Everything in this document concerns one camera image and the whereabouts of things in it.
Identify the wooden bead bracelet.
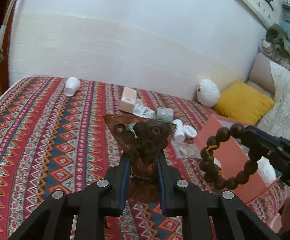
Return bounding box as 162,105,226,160
198,123,264,190

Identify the white small bottle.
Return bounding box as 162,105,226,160
172,119,185,142

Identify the pink sofa backrest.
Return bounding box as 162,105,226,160
247,53,275,99

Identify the salmon pink storage box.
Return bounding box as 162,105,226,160
193,115,280,204

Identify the clear bag with biscuit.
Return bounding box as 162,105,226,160
171,140,200,159

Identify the yellow cushion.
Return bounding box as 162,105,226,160
213,80,275,125

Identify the white label paper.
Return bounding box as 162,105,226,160
132,103,155,119

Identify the grey ribbed cup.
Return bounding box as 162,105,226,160
155,107,174,122

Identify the white ribbed paper cup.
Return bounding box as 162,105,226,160
64,77,80,97

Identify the floral folded quilt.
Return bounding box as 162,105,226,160
261,39,290,71

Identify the brown fringed pouch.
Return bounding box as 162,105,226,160
103,114,176,203

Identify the white lace cover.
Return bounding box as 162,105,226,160
257,62,290,140

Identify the pink cardboard box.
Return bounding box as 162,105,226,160
118,87,137,113

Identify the green clothes pile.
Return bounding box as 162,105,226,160
266,24,290,57

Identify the white yarn ball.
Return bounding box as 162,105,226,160
257,157,276,186

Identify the patterned red bedspread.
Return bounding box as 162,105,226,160
0,77,287,239

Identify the white fluffy chick toy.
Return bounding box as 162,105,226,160
197,79,220,108

